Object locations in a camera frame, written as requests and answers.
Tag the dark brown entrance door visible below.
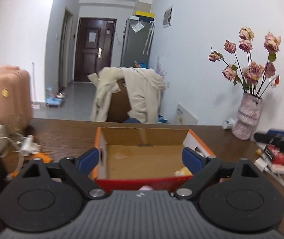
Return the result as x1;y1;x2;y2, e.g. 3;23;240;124
74;17;117;82

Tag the beige coat on chair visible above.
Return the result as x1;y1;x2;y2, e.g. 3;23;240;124
87;67;166;124

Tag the red black small box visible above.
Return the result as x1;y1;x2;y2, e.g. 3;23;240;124
263;145;284;166

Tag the white umbrella on refrigerator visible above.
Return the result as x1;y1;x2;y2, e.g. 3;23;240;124
142;21;155;55

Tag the pink textured vase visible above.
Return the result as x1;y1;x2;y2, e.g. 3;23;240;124
232;93;263;141

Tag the grey refrigerator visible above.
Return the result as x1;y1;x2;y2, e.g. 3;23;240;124
120;17;154;68

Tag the orange fabric band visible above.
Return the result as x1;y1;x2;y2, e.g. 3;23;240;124
9;153;53;178

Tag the pink suitcase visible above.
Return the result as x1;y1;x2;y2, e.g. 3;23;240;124
0;65;33;130

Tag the yellow box on refrigerator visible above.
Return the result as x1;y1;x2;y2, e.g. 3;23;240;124
135;10;155;18

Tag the dried pink rose bouquet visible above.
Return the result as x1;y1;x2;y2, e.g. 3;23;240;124
209;27;282;98

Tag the white charger with cable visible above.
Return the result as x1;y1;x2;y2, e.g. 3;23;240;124
20;135;42;157

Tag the brown wooden chair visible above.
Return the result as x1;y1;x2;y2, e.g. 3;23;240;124
106;79;131;122

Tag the orange red cardboard box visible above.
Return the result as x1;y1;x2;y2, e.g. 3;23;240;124
91;127;214;193

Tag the white board against wall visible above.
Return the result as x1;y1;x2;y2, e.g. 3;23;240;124
174;104;198;126

